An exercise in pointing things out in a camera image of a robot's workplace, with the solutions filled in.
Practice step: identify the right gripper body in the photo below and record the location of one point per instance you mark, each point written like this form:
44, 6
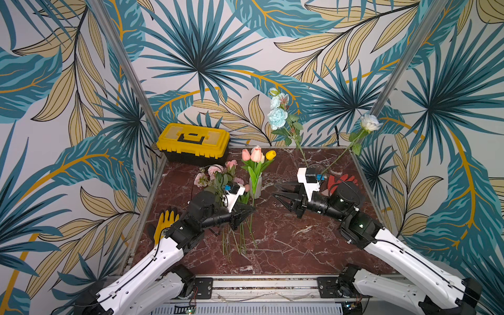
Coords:
301, 203

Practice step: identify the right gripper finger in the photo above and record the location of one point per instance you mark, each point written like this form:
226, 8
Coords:
288, 187
289, 200

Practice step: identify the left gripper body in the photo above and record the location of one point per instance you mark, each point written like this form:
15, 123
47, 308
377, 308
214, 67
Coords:
234, 220

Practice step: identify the pink carnation flower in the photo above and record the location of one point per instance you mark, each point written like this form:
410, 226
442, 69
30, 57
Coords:
239, 181

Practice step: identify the pink peony spray stem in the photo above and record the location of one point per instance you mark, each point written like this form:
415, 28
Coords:
219, 177

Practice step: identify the magenta rose stem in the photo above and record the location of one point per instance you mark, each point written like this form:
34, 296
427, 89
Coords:
232, 164

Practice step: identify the light pink peony bunch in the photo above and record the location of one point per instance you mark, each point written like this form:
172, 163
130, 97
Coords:
201, 180

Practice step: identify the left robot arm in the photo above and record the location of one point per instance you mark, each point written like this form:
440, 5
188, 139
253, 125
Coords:
159, 277

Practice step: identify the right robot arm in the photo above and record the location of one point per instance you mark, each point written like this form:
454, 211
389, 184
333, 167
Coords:
430, 289

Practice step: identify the white ribbed vase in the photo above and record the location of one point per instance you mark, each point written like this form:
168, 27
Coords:
255, 191

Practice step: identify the red glove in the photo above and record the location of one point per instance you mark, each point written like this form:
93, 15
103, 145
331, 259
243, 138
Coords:
334, 181

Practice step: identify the tulip bouquet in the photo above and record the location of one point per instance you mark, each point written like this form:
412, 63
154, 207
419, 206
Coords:
255, 162

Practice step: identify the tall pink white flower spray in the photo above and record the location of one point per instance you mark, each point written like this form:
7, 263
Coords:
283, 123

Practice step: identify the yellow work glove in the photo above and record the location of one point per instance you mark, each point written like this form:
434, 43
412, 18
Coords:
166, 220

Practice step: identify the yellow black toolbox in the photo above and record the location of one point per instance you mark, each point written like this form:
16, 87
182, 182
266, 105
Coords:
194, 145

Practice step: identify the white rose stem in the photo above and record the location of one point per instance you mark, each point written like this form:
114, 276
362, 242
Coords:
368, 124

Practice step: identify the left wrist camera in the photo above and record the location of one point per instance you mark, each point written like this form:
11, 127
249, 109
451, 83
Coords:
231, 195

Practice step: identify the aluminium front rail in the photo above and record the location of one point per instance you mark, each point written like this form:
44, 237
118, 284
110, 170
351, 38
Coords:
267, 285

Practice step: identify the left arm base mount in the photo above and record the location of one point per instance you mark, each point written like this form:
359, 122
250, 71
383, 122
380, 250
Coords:
197, 288

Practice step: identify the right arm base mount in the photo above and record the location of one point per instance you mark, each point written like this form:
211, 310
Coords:
335, 287

